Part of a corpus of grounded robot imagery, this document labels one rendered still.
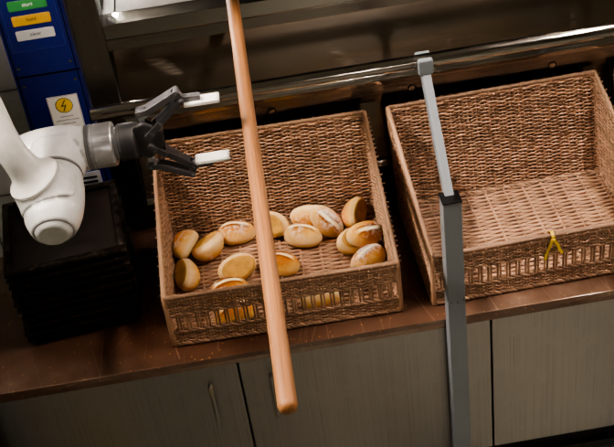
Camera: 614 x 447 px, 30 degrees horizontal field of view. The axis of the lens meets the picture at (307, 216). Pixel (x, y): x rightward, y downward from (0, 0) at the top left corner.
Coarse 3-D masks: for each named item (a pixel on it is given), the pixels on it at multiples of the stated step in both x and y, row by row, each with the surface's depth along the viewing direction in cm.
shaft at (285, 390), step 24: (240, 24) 259; (240, 48) 249; (240, 72) 241; (240, 96) 234; (264, 192) 208; (264, 216) 202; (264, 240) 196; (264, 264) 191; (264, 288) 187; (288, 360) 173; (288, 384) 169; (288, 408) 166
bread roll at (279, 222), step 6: (270, 216) 293; (276, 216) 292; (282, 216) 293; (276, 222) 292; (282, 222) 292; (288, 222) 293; (276, 228) 292; (282, 228) 291; (276, 234) 292; (282, 234) 292
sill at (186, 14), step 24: (216, 0) 275; (240, 0) 273; (264, 0) 272; (288, 0) 273; (312, 0) 274; (336, 0) 275; (120, 24) 271; (144, 24) 272; (168, 24) 273; (192, 24) 274
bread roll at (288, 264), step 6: (276, 252) 282; (282, 252) 282; (288, 252) 282; (282, 258) 280; (288, 258) 280; (294, 258) 281; (282, 264) 280; (288, 264) 280; (294, 264) 281; (282, 270) 280; (288, 270) 280; (294, 270) 281
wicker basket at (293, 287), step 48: (192, 144) 290; (288, 144) 291; (336, 144) 293; (240, 192) 295; (288, 192) 297; (384, 192) 274; (336, 240) 292; (384, 240) 282; (240, 288) 260; (288, 288) 262; (336, 288) 263; (384, 288) 275; (192, 336) 267
